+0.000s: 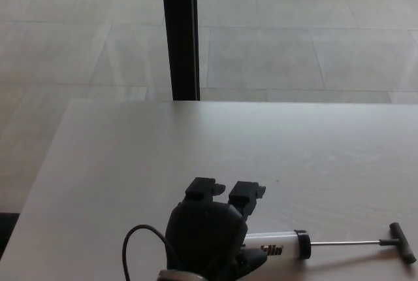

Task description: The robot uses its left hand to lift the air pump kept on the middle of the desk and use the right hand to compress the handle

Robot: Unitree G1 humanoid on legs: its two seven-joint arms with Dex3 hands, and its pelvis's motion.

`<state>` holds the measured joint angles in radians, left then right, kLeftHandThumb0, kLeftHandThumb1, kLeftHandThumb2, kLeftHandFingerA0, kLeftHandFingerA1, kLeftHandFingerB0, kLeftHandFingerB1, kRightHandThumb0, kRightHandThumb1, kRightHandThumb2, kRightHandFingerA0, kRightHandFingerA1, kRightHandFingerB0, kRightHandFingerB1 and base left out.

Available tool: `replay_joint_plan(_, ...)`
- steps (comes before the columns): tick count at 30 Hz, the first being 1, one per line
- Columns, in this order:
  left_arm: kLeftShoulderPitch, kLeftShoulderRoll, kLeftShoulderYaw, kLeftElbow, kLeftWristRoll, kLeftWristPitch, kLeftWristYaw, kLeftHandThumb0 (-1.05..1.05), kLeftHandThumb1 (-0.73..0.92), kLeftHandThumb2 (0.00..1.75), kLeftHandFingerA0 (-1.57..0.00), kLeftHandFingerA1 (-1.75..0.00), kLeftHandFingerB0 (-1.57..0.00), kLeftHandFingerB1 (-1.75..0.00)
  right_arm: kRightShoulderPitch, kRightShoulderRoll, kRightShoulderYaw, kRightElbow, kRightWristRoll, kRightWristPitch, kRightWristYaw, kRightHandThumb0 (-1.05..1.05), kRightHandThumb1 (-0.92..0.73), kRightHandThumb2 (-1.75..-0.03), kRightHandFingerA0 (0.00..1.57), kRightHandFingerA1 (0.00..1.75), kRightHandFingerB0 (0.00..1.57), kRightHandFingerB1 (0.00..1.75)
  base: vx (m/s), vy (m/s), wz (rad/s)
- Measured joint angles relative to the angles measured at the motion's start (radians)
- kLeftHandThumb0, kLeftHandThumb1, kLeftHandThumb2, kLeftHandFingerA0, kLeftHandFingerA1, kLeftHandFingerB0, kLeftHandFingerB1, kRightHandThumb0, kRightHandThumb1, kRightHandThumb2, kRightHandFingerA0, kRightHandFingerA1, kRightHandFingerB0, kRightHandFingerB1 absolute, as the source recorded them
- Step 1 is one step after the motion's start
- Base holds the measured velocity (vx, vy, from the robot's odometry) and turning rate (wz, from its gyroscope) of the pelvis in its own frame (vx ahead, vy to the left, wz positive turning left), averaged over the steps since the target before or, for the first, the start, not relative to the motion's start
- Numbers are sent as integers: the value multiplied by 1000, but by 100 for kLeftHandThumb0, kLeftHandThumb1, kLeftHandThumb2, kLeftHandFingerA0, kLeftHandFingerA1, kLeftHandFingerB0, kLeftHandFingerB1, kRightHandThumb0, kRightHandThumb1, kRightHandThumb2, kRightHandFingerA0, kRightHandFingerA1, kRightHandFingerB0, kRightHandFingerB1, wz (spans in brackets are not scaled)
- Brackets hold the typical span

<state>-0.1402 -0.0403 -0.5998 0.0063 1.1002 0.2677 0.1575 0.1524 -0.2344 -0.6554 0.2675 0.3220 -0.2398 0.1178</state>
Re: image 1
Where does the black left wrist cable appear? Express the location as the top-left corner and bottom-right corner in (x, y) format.
(122, 224), (179, 281)

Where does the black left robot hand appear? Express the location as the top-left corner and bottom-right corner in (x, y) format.
(165, 177), (267, 278)

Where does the black vertical window frame post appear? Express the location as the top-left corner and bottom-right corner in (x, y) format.
(159, 0), (201, 101)

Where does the white Franklin hand air pump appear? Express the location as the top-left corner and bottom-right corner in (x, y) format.
(243, 222), (417, 265)

